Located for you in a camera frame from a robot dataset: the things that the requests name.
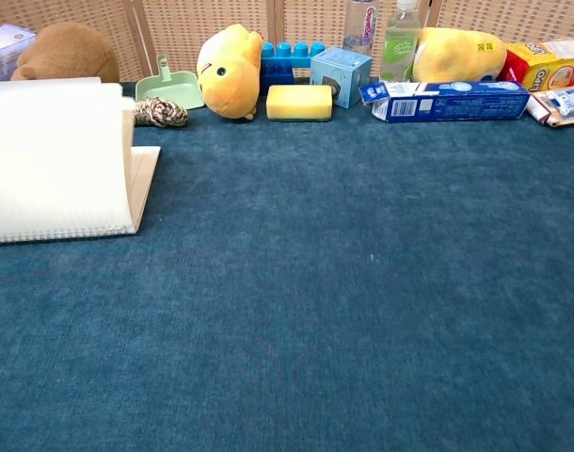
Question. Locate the white spiral notebook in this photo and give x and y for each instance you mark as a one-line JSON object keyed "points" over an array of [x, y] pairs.
{"points": [[52, 160]]}

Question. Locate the teal table cloth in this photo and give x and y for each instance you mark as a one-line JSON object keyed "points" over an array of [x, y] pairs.
{"points": [[362, 282]]}

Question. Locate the yellow sponge with green base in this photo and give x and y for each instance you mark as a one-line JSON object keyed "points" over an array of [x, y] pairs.
{"points": [[298, 101]]}

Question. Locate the orange white-faced plush toy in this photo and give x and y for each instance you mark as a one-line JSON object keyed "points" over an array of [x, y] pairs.
{"points": [[230, 80]]}

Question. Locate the light blue cube box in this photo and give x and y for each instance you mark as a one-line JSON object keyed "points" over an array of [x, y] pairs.
{"points": [[339, 70]]}

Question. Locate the blue building block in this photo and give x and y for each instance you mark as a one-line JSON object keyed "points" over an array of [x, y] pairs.
{"points": [[287, 54]]}

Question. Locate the green plastic dustpan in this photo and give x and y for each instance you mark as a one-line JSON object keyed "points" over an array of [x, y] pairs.
{"points": [[174, 87]]}

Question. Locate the blue toothpaste box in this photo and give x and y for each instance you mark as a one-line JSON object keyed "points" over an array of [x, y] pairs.
{"points": [[456, 101]]}

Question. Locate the clear bottle purple label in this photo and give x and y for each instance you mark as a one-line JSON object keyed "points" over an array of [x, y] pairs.
{"points": [[360, 28]]}

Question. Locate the clear bottle green label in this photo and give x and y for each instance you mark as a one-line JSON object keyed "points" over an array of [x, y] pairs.
{"points": [[400, 47]]}

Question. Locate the woven folding screen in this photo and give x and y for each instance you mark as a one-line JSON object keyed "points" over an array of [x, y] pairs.
{"points": [[197, 23]]}

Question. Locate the yellow plush toy with tag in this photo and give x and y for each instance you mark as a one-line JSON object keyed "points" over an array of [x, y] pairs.
{"points": [[456, 56]]}

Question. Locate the opened white toothpaste carton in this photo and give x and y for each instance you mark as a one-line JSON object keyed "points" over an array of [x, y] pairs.
{"points": [[536, 110]]}

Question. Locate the brown plush toy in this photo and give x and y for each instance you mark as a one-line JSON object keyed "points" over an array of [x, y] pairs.
{"points": [[66, 52]]}

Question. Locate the yellow red snack box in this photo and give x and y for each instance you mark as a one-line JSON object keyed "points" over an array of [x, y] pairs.
{"points": [[541, 70]]}

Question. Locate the white blue toothpaste tube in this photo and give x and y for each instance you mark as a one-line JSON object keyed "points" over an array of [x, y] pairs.
{"points": [[571, 101]]}

